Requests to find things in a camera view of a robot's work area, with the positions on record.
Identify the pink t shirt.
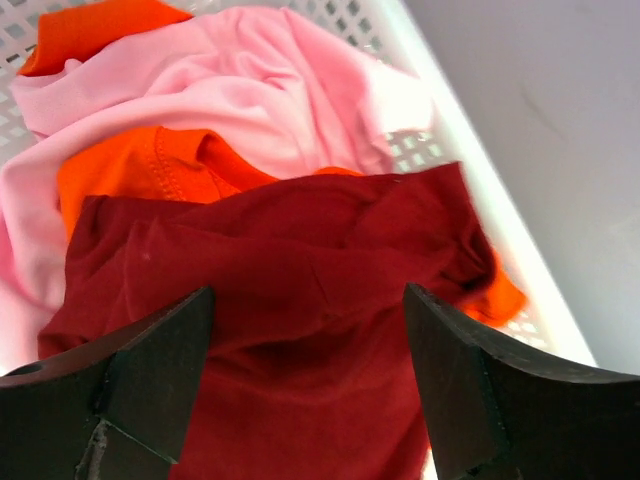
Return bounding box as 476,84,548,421
0,5,434,374

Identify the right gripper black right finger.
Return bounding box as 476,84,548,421
404,284,639,480

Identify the dark red t shirt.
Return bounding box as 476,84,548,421
38,163,495,479

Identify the white plastic laundry basket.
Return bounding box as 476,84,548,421
1,1,591,378

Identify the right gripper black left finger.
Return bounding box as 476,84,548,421
1,288,214,480

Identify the orange t shirt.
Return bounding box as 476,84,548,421
17,0,529,329

